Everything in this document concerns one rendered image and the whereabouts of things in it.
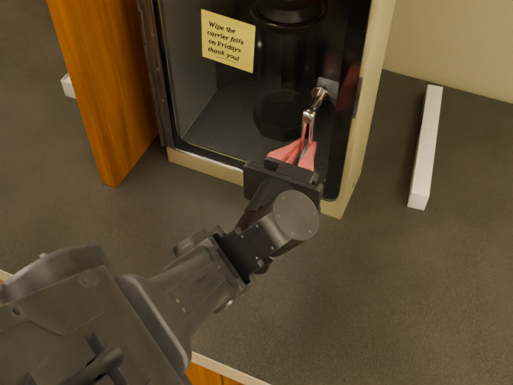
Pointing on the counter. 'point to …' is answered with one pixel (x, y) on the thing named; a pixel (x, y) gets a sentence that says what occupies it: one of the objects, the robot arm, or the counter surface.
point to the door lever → (319, 95)
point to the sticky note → (227, 40)
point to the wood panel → (108, 79)
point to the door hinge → (150, 70)
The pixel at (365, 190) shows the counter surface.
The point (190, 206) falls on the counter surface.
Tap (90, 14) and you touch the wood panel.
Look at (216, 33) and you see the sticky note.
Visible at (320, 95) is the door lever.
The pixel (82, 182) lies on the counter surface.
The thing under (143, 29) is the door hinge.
